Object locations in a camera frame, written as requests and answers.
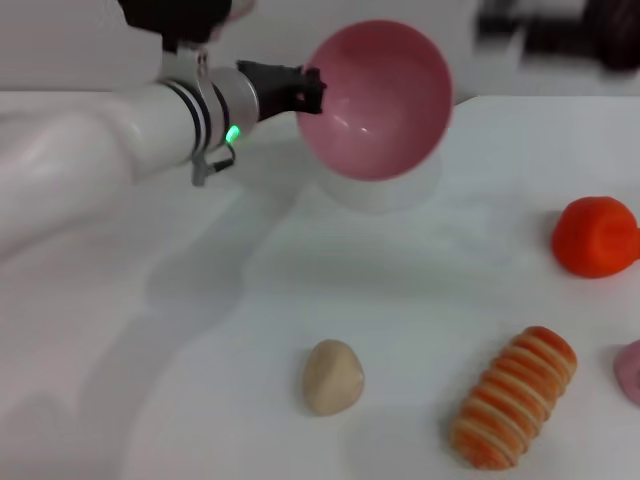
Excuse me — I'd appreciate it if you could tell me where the right wrist camera housing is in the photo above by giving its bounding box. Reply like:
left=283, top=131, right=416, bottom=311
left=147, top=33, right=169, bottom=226
left=597, top=0, right=640, bottom=75

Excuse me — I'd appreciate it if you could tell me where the pink plastic bowl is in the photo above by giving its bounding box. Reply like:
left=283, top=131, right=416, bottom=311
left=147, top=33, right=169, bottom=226
left=294, top=19, right=456, bottom=182

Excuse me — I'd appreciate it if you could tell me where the beige egg yolk pastry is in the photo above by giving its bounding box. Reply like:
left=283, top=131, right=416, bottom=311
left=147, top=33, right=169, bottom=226
left=301, top=338, right=366, bottom=417

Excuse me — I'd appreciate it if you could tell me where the pink toy donut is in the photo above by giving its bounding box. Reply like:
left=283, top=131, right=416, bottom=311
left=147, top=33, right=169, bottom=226
left=613, top=339, right=640, bottom=406

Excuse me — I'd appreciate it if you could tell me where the left wrist cable with connector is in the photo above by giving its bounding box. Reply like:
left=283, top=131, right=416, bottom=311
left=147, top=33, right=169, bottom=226
left=192, top=144, right=237, bottom=189

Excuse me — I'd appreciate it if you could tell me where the left wrist camera housing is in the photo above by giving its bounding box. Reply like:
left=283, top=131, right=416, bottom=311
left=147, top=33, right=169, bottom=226
left=117, top=0, right=256, bottom=54

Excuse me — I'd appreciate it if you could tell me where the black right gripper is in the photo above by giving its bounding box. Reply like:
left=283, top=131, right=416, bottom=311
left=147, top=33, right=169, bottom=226
left=472, top=0, right=604, bottom=66

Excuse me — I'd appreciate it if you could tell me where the orange striped toy bread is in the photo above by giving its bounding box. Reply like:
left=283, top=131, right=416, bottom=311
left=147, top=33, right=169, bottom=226
left=449, top=325, right=579, bottom=471

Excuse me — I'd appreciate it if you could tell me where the red orange toy fruit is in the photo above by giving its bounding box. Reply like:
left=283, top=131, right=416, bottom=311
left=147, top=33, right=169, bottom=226
left=551, top=195, right=640, bottom=279

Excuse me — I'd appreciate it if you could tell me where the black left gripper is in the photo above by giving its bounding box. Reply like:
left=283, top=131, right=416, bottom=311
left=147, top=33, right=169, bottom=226
left=234, top=59, right=329, bottom=125

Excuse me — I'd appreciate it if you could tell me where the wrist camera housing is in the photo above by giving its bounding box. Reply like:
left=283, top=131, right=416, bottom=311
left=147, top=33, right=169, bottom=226
left=117, top=0, right=256, bottom=54
left=597, top=0, right=640, bottom=75

